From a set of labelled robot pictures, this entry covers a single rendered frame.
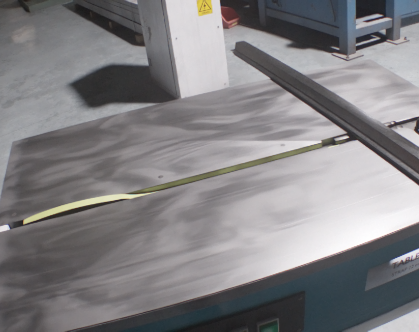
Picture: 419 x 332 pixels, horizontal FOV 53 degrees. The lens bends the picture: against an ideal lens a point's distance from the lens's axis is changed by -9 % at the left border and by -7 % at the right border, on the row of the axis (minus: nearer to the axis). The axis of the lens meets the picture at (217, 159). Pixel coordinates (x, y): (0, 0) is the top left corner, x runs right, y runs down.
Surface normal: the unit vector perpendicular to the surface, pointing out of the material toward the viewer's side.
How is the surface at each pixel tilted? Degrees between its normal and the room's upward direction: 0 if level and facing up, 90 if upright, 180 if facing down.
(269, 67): 75
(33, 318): 0
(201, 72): 90
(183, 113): 0
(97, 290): 0
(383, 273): 90
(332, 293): 90
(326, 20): 90
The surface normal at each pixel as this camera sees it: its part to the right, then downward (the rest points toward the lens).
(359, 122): -0.92, 0.07
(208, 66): 0.51, 0.41
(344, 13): -0.86, 0.36
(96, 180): -0.11, -0.84
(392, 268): 0.29, 0.49
